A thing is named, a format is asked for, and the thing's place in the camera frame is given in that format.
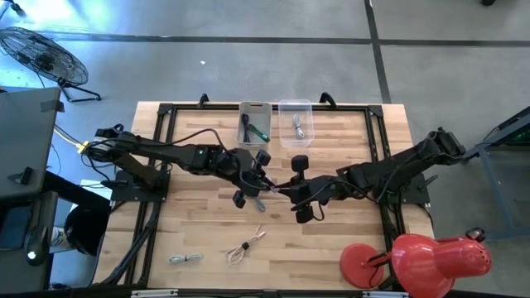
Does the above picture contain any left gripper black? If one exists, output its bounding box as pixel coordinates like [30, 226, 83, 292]
[231, 147, 277, 210]

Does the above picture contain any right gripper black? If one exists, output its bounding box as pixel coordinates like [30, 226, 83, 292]
[276, 154, 332, 224]

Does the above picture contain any silver-pink USB cable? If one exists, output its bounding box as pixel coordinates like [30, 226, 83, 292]
[253, 185, 282, 213]

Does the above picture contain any teal braided USB cable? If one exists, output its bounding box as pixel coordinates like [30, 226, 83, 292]
[250, 123, 272, 144]

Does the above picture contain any purple braided USB cable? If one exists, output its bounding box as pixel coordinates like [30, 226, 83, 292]
[241, 113, 252, 144]

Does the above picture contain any white USB cable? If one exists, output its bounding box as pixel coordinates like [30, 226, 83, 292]
[292, 113, 306, 140]

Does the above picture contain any beige cable with black strap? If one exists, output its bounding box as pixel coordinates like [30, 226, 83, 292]
[224, 224, 267, 267]

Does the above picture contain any grey USB cable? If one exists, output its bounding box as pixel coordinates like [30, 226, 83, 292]
[168, 252, 204, 265]

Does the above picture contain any opaque grey-white plastic bin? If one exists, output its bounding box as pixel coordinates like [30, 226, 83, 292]
[234, 100, 273, 151]

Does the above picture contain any clear plastic bin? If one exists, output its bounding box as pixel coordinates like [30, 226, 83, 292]
[277, 99, 316, 149]

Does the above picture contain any red desk lamp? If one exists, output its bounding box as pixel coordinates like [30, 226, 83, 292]
[339, 226, 494, 298]

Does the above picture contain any black round stool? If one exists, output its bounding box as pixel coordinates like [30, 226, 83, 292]
[64, 204, 111, 256]

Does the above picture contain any blue-grey metal cart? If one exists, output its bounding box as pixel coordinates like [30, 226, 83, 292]
[457, 105, 530, 243]

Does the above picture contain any black computer mouse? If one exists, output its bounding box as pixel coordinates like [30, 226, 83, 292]
[23, 225, 50, 267]

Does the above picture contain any grey side desk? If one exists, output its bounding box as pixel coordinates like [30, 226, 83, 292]
[0, 86, 65, 204]

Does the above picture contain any black floor fan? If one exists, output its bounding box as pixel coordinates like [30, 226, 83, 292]
[0, 26, 103, 103]

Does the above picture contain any black aluminium table frame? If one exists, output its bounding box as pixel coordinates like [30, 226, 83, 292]
[99, 93, 434, 291]

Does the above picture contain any black cable bundle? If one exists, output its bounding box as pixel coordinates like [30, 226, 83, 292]
[101, 201, 162, 286]

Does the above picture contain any white aluminium bracket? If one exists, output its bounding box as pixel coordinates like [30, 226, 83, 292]
[362, 291, 409, 298]
[131, 289, 179, 298]

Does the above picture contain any yellow extension cord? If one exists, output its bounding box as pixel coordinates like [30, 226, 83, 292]
[53, 125, 91, 155]

